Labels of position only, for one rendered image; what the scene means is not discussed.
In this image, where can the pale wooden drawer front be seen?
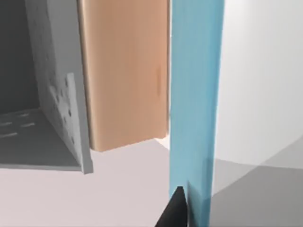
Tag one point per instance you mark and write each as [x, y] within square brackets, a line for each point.
[125, 75]

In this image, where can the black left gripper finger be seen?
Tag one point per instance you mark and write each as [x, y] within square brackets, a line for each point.
[176, 208]

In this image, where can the light blue object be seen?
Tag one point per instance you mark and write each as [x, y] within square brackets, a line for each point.
[194, 99]

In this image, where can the grey pierced drawer inside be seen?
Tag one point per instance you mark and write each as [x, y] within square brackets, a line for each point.
[47, 113]

